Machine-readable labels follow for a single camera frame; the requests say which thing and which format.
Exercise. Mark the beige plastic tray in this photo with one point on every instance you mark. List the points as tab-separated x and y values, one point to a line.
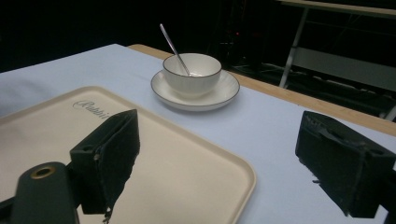
183	174

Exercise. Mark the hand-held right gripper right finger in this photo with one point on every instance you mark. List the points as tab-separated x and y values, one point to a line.
339	165

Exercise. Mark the white ceramic saucer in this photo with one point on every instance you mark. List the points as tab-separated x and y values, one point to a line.
224	93

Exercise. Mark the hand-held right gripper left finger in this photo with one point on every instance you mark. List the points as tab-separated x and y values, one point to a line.
109	161

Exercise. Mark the metal spoon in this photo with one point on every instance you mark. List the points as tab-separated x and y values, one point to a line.
174	49

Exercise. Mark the metal-framed table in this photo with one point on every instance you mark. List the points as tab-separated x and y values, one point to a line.
342	62

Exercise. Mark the white tablecloth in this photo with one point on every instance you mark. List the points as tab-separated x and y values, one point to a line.
267	140

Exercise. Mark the white ceramic bowl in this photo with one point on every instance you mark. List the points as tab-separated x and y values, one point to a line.
199	79

